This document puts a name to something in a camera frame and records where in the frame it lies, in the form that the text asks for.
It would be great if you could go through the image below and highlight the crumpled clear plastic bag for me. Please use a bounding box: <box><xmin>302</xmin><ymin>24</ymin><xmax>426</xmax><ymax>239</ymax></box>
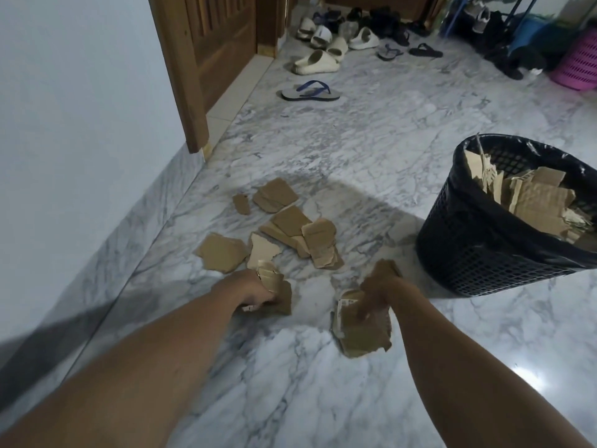
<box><xmin>557</xmin><ymin>0</ymin><xmax>597</xmax><ymax>29</ymax></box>

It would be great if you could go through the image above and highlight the black flip-flop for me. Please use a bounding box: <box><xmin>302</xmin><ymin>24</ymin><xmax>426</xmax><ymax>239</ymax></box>
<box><xmin>409</xmin><ymin>43</ymin><xmax>444</xmax><ymax>59</ymax></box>

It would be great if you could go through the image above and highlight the blue strap flip-flop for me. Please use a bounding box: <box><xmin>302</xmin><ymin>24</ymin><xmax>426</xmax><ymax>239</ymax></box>
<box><xmin>281</xmin><ymin>80</ymin><xmax>342</xmax><ymax>102</ymax></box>

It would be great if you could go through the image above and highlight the pale green bottle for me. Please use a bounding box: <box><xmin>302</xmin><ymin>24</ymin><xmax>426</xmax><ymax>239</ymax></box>
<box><xmin>431</xmin><ymin>6</ymin><xmax>450</xmax><ymax>35</ymax></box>

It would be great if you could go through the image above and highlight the row of grey sneakers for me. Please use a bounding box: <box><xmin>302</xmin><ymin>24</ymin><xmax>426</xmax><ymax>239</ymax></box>
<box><xmin>464</xmin><ymin>0</ymin><xmax>493</xmax><ymax>33</ymax></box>

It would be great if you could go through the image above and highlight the person's left hand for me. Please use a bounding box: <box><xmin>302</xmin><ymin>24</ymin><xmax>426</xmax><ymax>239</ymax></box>
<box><xmin>227</xmin><ymin>268</ymin><xmax>277</xmax><ymax>314</ymax></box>

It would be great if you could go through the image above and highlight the pink mesh basket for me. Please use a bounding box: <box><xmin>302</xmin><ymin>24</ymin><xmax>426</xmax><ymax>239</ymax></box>
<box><xmin>549</xmin><ymin>27</ymin><xmax>597</xmax><ymax>91</ymax></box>

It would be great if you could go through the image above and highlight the person's right hand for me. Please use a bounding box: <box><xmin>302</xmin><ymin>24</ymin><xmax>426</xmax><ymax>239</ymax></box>
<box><xmin>358</xmin><ymin>274</ymin><xmax>407</xmax><ymax>321</ymax></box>

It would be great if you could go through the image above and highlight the brown paper piece white label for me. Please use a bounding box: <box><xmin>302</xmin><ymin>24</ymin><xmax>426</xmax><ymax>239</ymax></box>
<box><xmin>331</xmin><ymin>258</ymin><xmax>403</xmax><ymax>359</ymax></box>

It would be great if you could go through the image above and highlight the person's right forearm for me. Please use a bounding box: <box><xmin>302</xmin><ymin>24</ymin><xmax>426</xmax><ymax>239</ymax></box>
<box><xmin>389</xmin><ymin>282</ymin><xmax>588</xmax><ymax>448</ymax></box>

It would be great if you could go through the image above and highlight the blue metal shoe rack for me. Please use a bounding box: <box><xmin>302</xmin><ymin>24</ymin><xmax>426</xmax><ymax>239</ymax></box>
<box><xmin>438</xmin><ymin>0</ymin><xmax>542</xmax><ymax>38</ymax></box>

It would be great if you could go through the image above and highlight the pile of black sandals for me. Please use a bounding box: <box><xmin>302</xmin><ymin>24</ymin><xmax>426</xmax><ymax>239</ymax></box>
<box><xmin>312</xmin><ymin>6</ymin><xmax>432</xmax><ymax>47</ymax></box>

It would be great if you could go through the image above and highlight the scatter of brown paper pieces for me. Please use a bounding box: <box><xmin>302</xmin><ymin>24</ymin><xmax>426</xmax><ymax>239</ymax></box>
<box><xmin>193</xmin><ymin>177</ymin><xmax>345</xmax><ymax>276</ymax></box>

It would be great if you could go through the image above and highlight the black bin with liner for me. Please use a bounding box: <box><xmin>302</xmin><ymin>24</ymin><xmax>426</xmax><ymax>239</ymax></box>
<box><xmin>415</xmin><ymin>134</ymin><xmax>597</xmax><ymax>297</ymax></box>

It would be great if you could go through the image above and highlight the person's left forearm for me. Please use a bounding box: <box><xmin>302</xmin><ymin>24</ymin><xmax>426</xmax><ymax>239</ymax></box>
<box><xmin>0</xmin><ymin>274</ymin><xmax>243</xmax><ymax>448</ymax></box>

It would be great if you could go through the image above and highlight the blue mop bucket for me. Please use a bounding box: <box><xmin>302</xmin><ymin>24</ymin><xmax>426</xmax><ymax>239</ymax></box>
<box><xmin>512</xmin><ymin>16</ymin><xmax>579</xmax><ymax>70</ymax></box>

